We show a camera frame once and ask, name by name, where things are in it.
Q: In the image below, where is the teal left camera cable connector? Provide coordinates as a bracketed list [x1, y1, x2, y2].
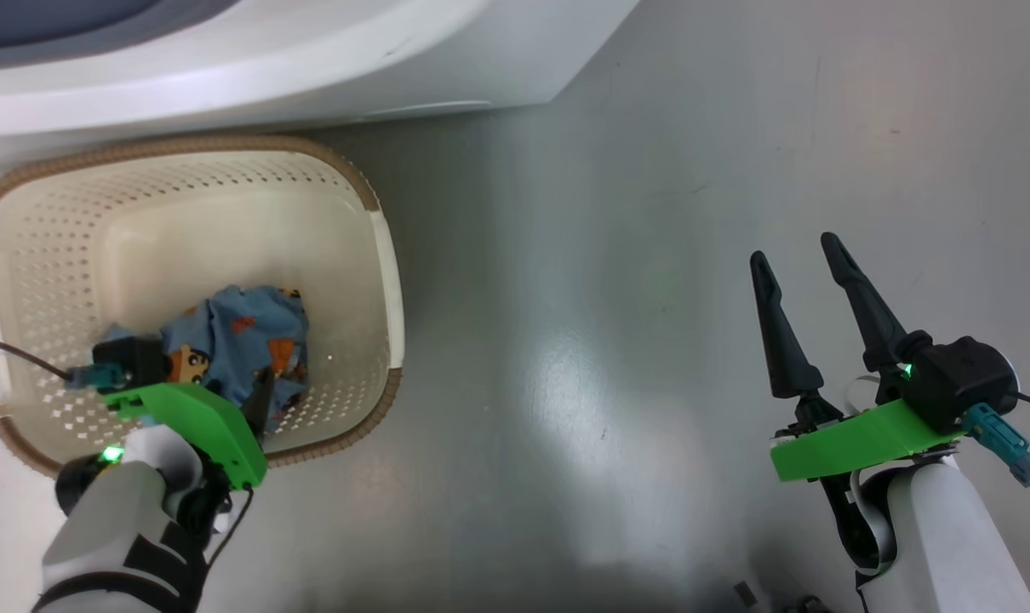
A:
[64, 364, 130, 393]

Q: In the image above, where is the cream perforated laundry basket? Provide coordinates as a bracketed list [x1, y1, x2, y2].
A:
[0, 135, 406, 479]

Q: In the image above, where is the thin black left camera cable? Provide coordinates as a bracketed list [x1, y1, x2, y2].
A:
[0, 338, 75, 381]

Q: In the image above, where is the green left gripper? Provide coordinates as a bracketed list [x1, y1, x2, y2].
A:
[102, 366, 277, 529]

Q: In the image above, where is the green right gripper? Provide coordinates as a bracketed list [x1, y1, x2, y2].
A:
[749, 232, 969, 573]

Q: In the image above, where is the white front-load washing machine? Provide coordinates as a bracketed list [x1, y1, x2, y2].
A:
[0, 0, 641, 167]

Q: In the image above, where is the teal camera cable connector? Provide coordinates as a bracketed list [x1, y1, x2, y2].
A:
[64, 364, 130, 393]
[962, 403, 1030, 489]

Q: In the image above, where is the blue cartoon print garment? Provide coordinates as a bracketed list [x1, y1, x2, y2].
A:
[105, 285, 312, 424]

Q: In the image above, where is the teal right camera cable connector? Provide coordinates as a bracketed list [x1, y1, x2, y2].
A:
[962, 403, 1030, 489]

